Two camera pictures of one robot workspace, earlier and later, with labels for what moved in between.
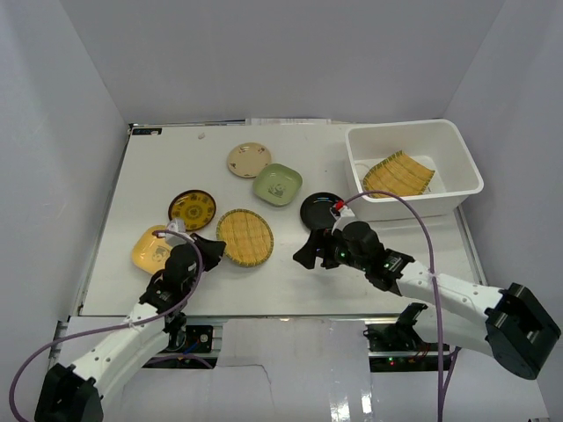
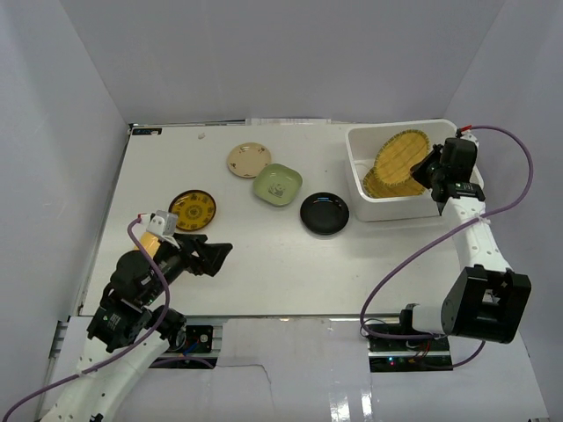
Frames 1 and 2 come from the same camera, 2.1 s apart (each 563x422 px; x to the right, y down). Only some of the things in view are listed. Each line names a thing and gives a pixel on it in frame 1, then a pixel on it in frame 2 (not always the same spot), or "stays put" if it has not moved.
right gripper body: x=344 y=258 → x=440 y=173
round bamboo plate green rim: x=248 y=236 → x=397 y=155
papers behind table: x=288 y=121 stays put
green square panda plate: x=276 y=184 stays put
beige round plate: x=246 y=159 stays put
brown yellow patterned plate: x=197 y=208 stays put
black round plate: x=316 y=210 stays put
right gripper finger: x=306 y=255 → x=423 y=171
